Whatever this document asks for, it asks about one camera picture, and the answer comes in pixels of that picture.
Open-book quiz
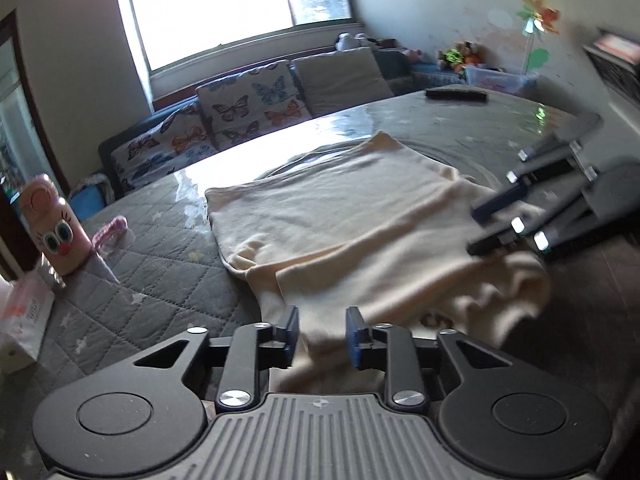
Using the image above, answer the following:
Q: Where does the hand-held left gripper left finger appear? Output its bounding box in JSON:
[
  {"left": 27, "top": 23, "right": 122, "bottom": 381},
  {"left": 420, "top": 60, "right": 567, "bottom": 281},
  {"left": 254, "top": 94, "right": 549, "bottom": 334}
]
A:
[{"left": 132, "top": 305, "right": 301, "bottom": 412}]

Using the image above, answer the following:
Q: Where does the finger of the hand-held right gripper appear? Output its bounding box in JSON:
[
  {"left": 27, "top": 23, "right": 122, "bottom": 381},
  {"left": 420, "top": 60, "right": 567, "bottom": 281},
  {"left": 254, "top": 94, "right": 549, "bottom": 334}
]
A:
[
  {"left": 466, "top": 212, "right": 538, "bottom": 260},
  {"left": 471, "top": 111, "right": 604, "bottom": 227}
]

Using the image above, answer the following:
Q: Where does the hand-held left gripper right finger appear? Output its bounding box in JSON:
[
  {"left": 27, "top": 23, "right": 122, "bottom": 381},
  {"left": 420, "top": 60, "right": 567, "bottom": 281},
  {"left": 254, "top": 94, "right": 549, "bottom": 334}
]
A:
[{"left": 345, "top": 306, "right": 508, "bottom": 413}]

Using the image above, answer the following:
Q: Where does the cream knit garment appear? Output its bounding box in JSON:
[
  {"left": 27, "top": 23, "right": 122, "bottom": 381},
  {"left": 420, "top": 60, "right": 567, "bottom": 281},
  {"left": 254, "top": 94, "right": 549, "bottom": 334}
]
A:
[{"left": 205, "top": 130, "right": 552, "bottom": 396}]

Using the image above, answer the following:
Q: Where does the black remote control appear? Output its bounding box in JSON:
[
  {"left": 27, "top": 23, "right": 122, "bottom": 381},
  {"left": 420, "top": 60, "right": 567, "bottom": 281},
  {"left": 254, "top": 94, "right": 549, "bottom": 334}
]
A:
[{"left": 425, "top": 87, "right": 489, "bottom": 104}]

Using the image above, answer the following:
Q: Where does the clear plastic storage box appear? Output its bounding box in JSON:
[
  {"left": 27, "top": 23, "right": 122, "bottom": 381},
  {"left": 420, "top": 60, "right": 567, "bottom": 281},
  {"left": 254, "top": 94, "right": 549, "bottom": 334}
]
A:
[{"left": 464, "top": 66, "right": 542, "bottom": 97}]

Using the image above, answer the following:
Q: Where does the dark slatted panel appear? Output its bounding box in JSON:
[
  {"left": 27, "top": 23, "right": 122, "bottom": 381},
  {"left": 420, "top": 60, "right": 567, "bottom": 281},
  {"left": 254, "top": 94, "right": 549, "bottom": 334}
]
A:
[{"left": 582, "top": 46, "right": 640, "bottom": 107}]

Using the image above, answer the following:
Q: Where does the grey quilted table cover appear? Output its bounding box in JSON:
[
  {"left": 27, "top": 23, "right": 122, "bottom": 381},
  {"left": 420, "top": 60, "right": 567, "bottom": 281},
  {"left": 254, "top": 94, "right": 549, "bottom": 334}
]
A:
[{"left": 0, "top": 87, "right": 640, "bottom": 480}]

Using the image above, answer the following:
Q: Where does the green orange plush toy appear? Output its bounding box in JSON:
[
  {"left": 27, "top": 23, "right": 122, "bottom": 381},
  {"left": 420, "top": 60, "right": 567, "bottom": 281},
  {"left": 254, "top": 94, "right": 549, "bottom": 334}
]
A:
[{"left": 436, "top": 40, "right": 484, "bottom": 72}]

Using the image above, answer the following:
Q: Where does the stack of books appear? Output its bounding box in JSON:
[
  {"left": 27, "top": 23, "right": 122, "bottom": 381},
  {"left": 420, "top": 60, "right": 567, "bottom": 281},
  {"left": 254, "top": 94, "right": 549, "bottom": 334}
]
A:
[{"left": 596, "top": 31, "right": 640, "bottom": 64}]

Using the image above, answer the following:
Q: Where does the colourful toy pinwheel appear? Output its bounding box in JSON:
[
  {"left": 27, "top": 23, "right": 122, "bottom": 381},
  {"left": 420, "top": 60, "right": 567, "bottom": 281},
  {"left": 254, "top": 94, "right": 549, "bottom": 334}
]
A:
[{"left": 516, "top": 0, "right": 562, "bottom": 77}]

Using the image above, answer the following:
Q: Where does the plain grey cushion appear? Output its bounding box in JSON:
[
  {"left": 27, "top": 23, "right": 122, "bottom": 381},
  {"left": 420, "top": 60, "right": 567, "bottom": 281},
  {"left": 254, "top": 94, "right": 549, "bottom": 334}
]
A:
[{"left": 291, "top": 47, "right": 394, "bottom": 117}]

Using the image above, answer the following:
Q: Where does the small pink cloth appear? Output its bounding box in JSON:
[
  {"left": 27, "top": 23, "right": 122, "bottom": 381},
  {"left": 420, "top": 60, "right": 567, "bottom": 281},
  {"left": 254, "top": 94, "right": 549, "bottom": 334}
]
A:
[{"left": 89, "top": 215, "right": 132, "bottom": 253}]

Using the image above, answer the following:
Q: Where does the white plush toy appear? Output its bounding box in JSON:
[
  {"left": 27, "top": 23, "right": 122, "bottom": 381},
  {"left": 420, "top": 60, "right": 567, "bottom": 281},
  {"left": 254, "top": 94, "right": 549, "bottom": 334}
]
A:
[{"left": 335, "top": 32, "right": 379, "bottom": 52}]

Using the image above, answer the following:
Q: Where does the butterfly print cushion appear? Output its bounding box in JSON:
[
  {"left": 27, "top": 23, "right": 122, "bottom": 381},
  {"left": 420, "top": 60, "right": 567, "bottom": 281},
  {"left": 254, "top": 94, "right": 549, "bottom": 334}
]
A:
[
  {"left": 196, "top": 59, "right": 314, "bottom": 152},
  {"left": 110, "top": 105, "right": 217, "bottom": 196}
]

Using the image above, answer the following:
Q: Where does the blue blanket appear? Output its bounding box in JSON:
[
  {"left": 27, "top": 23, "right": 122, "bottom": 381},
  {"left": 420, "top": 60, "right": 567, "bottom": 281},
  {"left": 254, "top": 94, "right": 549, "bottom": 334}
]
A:
[{"left": 69, "top": 185, "right": 109, "bottom": 218}]

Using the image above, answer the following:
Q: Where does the grey striped cloth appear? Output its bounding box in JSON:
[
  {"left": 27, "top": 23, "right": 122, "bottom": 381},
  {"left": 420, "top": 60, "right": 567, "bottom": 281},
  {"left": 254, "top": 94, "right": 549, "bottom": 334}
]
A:
[{"left": 75, "top": 172, "right": 115, "bottom": 196}]

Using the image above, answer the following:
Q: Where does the dark blue sofa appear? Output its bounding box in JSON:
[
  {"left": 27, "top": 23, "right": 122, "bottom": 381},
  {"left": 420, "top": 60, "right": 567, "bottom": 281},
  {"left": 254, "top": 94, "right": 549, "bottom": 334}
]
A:
[{"left": 97, "top": 47, "right": 468, "bottom": 197}]

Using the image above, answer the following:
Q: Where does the pink cartoon face bottle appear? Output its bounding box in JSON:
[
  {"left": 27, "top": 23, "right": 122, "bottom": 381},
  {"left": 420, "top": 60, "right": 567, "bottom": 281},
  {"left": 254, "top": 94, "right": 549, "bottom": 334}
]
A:
[{"left": 17, "top": 173, "right": 94, "bottom": 277}]

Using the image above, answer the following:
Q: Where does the white pink tissue pack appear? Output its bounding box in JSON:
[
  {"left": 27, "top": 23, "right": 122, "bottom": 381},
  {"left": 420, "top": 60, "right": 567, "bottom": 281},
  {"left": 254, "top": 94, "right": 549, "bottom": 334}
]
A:
[{"left": 0, "top": 269, "right": 57, "bottom": 377}]

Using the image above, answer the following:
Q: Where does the bright window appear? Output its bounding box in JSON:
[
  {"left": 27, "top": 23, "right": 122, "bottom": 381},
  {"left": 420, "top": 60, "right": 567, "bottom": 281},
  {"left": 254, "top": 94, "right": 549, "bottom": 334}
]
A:
[{"left": 117, "top": 0, "right": 364, "bottom": 75}]

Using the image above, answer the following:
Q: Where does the dark brown door frame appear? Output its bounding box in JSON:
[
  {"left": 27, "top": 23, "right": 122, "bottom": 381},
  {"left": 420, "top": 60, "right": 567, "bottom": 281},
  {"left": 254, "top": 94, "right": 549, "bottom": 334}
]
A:
[{"left": 0, "top": 10, "right": 75, "bottom": 283}]

